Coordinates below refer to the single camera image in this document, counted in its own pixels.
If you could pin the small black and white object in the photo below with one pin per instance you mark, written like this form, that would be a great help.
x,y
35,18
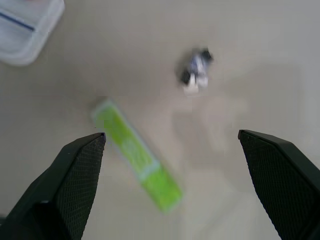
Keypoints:
x,y
196,70

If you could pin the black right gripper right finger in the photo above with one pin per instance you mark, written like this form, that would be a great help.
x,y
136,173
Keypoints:
x,y
285,185

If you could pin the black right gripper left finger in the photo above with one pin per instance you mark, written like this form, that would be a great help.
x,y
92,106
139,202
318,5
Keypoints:
x,y
62,190

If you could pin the translucent white pencil case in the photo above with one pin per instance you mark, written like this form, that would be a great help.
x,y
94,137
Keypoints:
x,y
23,27

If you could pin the green rectangular packet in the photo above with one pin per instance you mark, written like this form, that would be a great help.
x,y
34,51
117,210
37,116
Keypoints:
x,y
136,155

